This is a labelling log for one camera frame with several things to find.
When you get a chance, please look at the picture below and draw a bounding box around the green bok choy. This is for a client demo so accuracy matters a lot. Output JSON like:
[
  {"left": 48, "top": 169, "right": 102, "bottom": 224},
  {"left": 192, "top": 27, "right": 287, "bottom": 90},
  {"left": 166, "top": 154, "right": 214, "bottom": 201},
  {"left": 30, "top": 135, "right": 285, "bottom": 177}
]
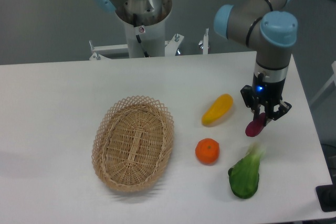
[{"left": 228, "top": 143, "right": 265, "bottom": 199}]

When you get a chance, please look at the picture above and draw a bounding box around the orange tangerine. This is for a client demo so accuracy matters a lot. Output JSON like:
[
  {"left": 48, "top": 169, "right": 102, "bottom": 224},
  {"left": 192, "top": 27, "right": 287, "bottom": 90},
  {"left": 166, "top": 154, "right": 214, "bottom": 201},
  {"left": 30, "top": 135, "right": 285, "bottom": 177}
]
[{"left": 195, "top": 138, "right": 220, "bottom": 165}]

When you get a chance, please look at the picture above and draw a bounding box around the white metal frame bracket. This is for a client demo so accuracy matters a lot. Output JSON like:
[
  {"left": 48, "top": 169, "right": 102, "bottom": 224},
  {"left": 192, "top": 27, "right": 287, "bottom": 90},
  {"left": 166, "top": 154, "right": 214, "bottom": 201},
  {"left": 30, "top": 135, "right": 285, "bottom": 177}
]
[{"left": 88, "top": 28, "right": 211, "bottom": 60}]

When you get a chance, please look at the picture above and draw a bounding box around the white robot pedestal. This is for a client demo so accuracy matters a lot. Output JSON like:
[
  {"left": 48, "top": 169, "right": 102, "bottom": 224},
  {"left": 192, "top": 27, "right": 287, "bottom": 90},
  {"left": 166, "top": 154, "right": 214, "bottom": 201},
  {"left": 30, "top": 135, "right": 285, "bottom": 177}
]
[{"left": 116, "top": 0, "right": 172, "bottom": 45}]

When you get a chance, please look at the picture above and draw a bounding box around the purple sweet potato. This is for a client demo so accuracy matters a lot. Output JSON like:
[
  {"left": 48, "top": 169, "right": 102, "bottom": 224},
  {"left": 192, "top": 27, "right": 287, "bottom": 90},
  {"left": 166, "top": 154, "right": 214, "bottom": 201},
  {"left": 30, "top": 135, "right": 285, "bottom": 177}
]
[{"left": 245, "top": 112, "right": 266, "bottom": 137}]

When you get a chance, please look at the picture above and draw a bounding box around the black cable on pedestal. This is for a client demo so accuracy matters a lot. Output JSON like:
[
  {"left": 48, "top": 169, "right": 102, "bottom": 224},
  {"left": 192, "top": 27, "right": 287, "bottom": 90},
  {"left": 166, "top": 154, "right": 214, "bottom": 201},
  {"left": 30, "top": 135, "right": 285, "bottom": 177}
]
[{"left": 132, "top": 14, "right": 150, "bottom": 58}]

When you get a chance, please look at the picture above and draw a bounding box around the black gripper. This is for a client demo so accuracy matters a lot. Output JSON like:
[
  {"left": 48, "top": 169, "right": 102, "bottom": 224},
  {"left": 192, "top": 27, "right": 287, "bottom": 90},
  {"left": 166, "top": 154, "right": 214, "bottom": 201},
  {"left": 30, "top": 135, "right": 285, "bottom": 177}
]
[{"left": 240, "top": 75, "right": 292, "bottom": 126}]

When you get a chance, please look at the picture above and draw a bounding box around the black device at table edge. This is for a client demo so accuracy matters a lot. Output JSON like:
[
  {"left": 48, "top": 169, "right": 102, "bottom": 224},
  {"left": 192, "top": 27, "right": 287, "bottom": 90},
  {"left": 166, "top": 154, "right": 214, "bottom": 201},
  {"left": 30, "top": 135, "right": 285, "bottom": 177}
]
[{"left": 316, "top": 185, "right": 335, "bottom": 212}]

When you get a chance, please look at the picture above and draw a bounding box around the white frame at right edge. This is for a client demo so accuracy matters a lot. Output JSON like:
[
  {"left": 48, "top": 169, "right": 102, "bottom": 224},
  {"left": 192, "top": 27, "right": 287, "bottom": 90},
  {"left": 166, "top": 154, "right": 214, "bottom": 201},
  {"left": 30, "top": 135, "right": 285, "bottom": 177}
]
[{"left": 309, "top": 61, "right": 335, "bottom": 108}]

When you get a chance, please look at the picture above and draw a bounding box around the woven wicker basket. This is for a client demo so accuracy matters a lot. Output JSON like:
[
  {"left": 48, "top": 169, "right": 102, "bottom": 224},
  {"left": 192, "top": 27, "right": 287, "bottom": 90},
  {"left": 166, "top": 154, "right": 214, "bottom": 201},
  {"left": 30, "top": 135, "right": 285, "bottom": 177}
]
[{"left": 91, "top": 95, "right": 174, "bottom": 193}]

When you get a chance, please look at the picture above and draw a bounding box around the yellow mango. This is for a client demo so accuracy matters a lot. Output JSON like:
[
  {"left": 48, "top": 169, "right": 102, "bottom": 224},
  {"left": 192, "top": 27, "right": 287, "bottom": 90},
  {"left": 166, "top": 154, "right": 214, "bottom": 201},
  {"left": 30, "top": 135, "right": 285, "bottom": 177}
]
[{"left": 201, "top": 93, "right": 234, "bottom": 126}]

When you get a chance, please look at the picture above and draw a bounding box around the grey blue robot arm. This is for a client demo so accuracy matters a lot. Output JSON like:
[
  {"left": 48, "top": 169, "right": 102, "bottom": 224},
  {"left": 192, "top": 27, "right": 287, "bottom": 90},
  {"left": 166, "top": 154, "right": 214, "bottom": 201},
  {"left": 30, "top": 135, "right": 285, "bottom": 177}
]
[{"left": 94, "top": 0, "right": 298, "bottom": 125}]

